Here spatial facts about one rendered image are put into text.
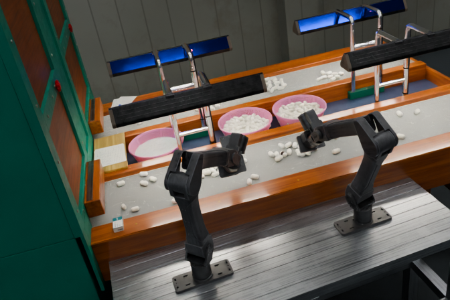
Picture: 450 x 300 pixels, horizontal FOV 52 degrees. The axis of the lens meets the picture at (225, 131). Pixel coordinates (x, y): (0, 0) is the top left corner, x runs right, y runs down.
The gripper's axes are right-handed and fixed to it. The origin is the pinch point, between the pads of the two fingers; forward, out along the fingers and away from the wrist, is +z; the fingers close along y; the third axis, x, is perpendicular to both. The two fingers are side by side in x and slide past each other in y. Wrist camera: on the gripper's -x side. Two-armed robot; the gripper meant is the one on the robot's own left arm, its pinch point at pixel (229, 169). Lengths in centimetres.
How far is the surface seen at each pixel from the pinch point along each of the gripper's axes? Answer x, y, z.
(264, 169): 2.2, -15.0, 9.7
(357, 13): -67, -90, 38
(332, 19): -67, -76, 38
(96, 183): -7, 51, 2
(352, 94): -29, -79, 51
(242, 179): 4.6, -4.8, 6.9
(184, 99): -29.9, 10.8, -6.0
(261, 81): -30.3, -20.6, -5.4
